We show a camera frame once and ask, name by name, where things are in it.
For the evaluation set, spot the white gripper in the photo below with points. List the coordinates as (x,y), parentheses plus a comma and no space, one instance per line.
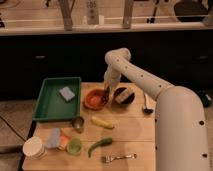
(111,80)

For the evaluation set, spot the dark purple grapes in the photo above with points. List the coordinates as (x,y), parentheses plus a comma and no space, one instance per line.
(105,99)

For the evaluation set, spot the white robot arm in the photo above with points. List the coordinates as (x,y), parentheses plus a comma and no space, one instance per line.
(181,142)

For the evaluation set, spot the red bowl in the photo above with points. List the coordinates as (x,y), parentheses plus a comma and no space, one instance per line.
(93,99)

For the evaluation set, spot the dark brown bowl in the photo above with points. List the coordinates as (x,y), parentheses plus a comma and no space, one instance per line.
(128,101)

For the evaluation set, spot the tan sponge block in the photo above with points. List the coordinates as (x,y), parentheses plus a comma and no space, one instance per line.
(122,94)

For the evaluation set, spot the small metal cup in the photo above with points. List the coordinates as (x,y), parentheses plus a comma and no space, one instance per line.
(78,124)

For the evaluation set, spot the blue grey sponge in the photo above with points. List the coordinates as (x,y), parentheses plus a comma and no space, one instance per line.
(67,93)

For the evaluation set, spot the black ladle spoon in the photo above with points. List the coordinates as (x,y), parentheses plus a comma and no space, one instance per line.
(146,108)

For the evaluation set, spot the green chili pepper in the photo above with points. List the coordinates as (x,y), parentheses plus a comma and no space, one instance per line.
(100,143)

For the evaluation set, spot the green plastic tray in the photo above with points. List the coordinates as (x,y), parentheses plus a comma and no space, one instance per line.
(51,106)

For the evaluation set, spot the green plastic cup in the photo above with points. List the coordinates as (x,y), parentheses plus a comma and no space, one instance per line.
(74,146)

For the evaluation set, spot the orange toy piece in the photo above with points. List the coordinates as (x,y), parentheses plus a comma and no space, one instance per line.
(63,141)

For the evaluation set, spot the silver fork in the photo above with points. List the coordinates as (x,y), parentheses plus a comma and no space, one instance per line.
(109,159)

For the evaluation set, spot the grey blue cloth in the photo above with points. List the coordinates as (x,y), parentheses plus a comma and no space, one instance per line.
(53,140)

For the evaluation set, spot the white remote on shelf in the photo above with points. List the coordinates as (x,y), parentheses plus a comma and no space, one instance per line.
(92,12)

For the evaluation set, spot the blue object on floor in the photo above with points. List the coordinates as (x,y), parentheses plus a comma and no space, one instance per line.
(206,100)

